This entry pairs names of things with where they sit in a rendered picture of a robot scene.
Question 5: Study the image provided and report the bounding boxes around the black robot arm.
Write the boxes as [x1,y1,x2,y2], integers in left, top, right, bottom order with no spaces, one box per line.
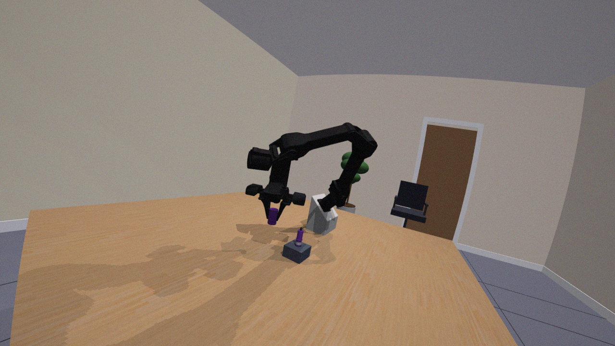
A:
[247,123,378,212]

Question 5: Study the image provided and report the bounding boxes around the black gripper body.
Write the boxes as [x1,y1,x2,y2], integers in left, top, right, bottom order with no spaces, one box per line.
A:
[245,171,306,206]

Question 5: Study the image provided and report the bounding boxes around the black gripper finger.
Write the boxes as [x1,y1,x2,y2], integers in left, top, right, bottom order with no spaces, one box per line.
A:
[276,201,292,221]
[258,198,271,219]

